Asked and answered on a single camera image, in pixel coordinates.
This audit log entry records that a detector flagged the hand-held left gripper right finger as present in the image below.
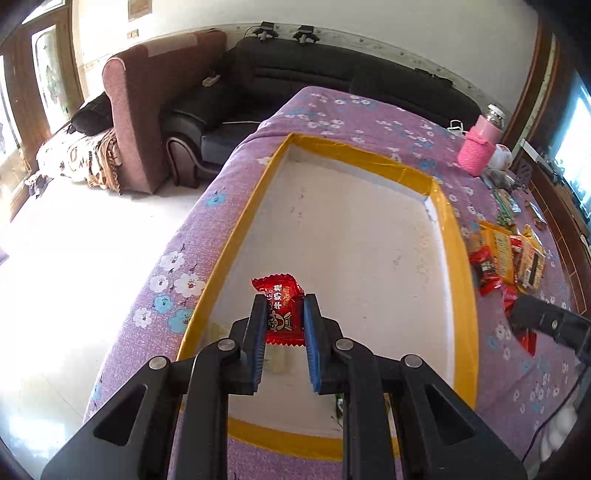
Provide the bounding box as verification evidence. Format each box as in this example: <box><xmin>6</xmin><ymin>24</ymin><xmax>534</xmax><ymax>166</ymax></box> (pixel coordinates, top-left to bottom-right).
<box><xmin>302</xmin><ymin>293</ymin><xmax>529</xmax><ymax>480</ymax></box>

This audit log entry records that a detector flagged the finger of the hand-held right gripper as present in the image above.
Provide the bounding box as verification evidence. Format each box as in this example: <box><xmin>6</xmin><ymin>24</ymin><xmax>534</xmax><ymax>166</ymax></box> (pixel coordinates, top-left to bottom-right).
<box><xmin>508</xmin><ymin>294</ymin><xmax>591</xmax><ymax>363</ymax></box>

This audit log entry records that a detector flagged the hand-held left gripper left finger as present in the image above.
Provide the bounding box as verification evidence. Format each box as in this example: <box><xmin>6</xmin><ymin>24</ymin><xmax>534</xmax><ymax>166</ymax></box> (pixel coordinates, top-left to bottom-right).
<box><xmin>41</xmin><ymin>293</ymin><xmax>269</xmax><ymax>480</ymax></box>

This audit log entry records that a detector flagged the red candy packet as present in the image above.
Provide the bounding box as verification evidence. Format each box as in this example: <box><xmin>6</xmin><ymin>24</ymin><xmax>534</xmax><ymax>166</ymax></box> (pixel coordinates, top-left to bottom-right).
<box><xmin>252</xmin><ymin>273</ymin><xmax>308</xmax><ymax>347</ymax></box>

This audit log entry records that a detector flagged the red snack packet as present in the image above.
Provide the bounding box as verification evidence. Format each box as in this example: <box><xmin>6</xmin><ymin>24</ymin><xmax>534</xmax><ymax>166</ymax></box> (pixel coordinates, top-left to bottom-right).
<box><xmin>502</xmin><ymin>284</ymin><xmax>539</xmax><ymax>356</ymax></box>

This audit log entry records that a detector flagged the yellow snack packet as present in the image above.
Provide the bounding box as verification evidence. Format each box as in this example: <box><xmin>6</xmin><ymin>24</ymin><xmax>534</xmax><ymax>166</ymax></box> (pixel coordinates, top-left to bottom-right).
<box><xmin>510</xmin><ymin>226</ymin><xmax>548</xmax><ymax>294</ymax></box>

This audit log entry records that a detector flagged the red snack bag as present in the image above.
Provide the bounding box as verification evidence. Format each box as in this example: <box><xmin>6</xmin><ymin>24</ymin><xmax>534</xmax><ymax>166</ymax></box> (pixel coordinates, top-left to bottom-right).
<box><xmin>468</xmin><ymin>244</ymin><xmax>504</xmax><ymax>296</ymax></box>

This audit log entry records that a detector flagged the orange cracker packet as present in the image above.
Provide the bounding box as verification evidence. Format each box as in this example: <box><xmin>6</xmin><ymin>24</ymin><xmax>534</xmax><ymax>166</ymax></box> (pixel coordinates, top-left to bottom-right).
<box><xmin>478</xmin><ymin>220</ymin><xmax>515</xmax><ymax>282</ymax></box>

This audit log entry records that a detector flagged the white cloth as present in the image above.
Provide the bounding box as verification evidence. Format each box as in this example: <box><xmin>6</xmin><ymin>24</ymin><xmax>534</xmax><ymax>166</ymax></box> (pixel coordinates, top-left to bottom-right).
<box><xmin>538</xmin><ymin>406</ymin><xmax>580</xmax><ymax>462</ymax></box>

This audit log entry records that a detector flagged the green label cracker sleeve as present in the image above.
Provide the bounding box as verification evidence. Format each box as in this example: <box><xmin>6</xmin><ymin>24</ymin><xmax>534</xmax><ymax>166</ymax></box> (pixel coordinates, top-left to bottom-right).
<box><xmin>494</xmin><ymin>189</ymin><xmax>522</xmax><ymax>226</ymax></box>

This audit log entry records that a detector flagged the wooden television cabinet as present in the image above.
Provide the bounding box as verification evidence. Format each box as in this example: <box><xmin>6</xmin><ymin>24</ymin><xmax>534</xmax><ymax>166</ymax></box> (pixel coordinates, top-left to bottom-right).
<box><xmin>512</xmin><ymin>138</ymin><xmax>591</xmax><ymax>315</ymax></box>

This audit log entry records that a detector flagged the grey phone stand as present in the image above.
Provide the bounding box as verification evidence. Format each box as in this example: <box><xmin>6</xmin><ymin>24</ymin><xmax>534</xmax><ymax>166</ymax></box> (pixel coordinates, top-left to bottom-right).
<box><xmin>515</xmin><ymin>157</ymin><xmax>536</xmax><ymax>185</ymax></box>

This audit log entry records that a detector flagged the television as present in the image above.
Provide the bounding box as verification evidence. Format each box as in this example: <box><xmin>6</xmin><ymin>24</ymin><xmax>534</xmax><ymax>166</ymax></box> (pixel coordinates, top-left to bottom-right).
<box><xmin>551</xmin><ymin>69</ymin><xmax>591</xmax><ymax>208</ymax></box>

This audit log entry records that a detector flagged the pink knit-covered bottle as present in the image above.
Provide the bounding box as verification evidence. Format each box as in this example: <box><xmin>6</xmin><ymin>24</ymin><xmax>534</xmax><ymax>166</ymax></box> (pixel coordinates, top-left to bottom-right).
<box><xmin>457</xmin><ymin>104</ymin><xmax>506</xmax><ymax>177</ymax></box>

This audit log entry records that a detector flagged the purple floral tablecloth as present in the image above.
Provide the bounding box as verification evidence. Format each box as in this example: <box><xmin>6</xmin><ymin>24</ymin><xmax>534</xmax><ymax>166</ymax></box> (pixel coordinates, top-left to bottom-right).
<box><xmin>83</xmin><ymin>85</ymin><xmax>591</xmax><ymax>480</ymax></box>

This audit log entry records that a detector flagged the brown armchair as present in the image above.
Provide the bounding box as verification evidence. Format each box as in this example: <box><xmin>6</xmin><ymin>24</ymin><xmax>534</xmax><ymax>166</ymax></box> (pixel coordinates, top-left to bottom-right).
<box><xmin>102</xmin><ymin>30</ymin><xmax>228</xmax><ymax>195</ymax></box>

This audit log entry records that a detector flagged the patterned brown blanket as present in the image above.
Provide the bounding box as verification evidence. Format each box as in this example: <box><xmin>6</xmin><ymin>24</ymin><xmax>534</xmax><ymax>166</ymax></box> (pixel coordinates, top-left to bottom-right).
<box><xmin>36</xmin><ymin>128</ymin><xmax>124</xmax><ymax>195</ymax></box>

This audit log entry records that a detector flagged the black sofa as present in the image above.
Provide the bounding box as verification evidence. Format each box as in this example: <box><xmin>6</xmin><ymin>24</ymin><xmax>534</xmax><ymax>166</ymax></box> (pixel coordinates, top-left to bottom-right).
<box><xmin>159</xmin><ymin>36</ymin><xmax>481</xmax><ymax>188</ymax></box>

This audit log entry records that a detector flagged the dark cushion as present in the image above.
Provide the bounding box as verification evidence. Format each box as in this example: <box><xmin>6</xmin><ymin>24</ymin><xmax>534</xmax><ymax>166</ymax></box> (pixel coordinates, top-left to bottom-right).
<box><xmin>69</xmin><ymin>92</ymin><xmax>114</xmax><ymax>134</ymax></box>

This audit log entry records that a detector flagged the wooden glass door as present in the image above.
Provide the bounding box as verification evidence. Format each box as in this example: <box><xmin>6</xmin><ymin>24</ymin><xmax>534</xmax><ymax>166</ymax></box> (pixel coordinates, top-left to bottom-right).
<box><xmin>0</xmin><ymin>0</ymin><xmax>84</xmax><ymax>222</ymax></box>

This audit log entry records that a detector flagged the dark cable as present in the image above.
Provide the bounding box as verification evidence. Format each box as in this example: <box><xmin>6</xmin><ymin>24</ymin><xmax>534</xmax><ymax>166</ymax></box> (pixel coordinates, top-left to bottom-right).
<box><xmin>526</xmin><ymin>374</ymin><xmax>585</xmax><ymax>462</ymax></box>

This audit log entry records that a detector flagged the small wall frame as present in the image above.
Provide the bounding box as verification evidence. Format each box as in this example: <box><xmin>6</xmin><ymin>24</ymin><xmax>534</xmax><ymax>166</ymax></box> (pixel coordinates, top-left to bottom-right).
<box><xmin>127</xmin><ymin>0</ymin><xmax>160</xmax><ymax>21</ymax></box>

